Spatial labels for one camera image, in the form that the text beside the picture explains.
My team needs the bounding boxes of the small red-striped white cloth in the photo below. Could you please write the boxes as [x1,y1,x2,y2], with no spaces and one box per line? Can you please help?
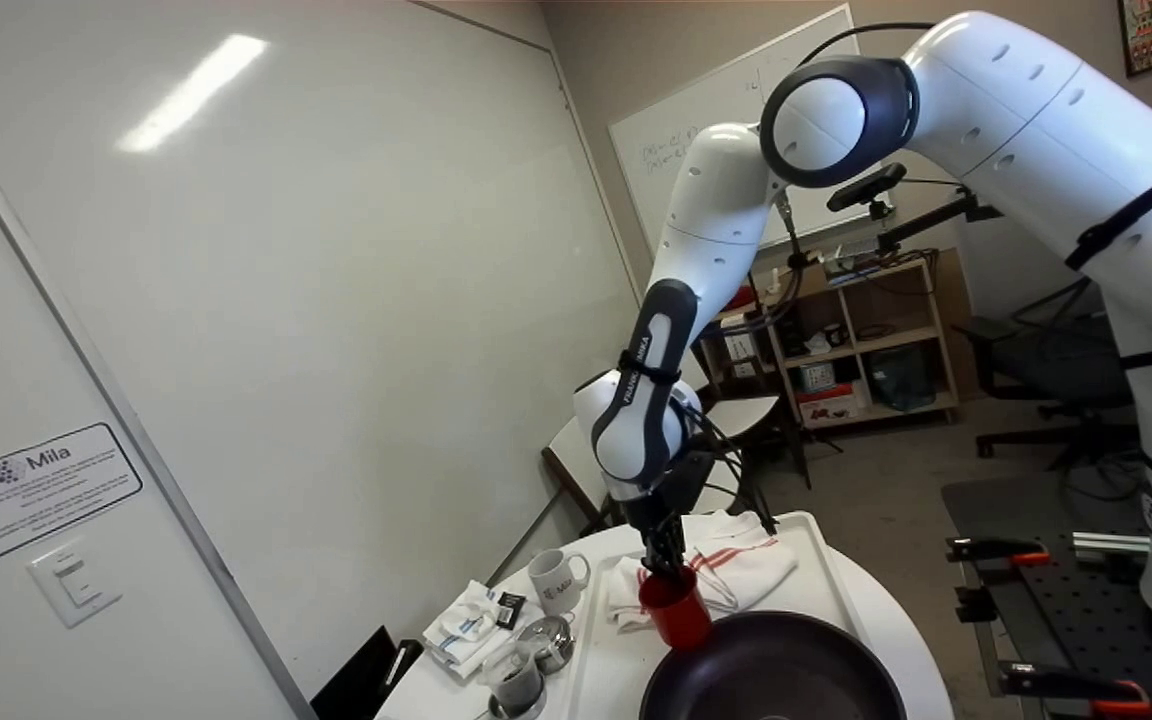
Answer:
[600,546,661,633]

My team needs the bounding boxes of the black bin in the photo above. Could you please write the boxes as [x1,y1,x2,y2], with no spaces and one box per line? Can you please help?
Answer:
[310,619,429,720]

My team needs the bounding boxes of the wooden shelf unit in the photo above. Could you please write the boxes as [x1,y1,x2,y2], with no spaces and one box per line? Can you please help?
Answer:
[751,247,964,434]

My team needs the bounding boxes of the black frying pan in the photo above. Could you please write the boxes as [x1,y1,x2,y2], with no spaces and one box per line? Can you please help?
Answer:
[635,609,914,720]

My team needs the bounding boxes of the large wall whiteboard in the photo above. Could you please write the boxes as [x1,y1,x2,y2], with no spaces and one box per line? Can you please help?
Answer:
[610,0,873,287]

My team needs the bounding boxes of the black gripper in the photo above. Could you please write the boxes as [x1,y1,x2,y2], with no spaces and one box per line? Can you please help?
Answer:
[626,447,719,583]

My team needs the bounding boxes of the small metal bowl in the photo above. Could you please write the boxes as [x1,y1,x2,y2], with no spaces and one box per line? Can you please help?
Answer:
[516,611,579,676]

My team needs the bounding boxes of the black office chair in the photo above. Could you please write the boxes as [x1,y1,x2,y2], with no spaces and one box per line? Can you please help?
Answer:
[964,277,1145,470]

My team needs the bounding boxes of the red cup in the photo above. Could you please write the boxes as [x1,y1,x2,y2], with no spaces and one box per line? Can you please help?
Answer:
[635,566,719,661]

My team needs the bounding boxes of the white wall sign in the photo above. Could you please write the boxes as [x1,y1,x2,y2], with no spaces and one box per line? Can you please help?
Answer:
[0,418,150,563]

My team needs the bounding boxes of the white folded packets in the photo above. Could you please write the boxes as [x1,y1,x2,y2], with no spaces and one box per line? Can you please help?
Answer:
[422,575,519,682]

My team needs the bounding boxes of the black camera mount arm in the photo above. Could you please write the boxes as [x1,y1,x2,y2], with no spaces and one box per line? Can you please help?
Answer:
[824,160,1009,270]

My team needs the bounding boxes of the white mug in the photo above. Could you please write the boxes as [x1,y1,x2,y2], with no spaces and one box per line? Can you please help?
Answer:
[526,542,597,619]

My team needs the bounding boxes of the silver metal bar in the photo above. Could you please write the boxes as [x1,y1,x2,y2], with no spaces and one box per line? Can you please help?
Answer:
[1068,527,1152,563]

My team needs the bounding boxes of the white light switch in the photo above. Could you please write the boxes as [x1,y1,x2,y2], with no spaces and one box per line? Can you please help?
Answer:
[28,534,128,633]

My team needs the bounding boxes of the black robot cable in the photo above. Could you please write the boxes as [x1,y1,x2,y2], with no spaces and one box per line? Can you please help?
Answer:
[791,15,937,73]

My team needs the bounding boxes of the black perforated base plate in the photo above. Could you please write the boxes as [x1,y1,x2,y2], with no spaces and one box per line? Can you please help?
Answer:
[937,470,1152,720]

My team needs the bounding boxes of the black orange clamp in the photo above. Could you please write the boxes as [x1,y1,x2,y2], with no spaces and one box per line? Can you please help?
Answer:
[998,656,1152,720]
[944,533,1056,575]

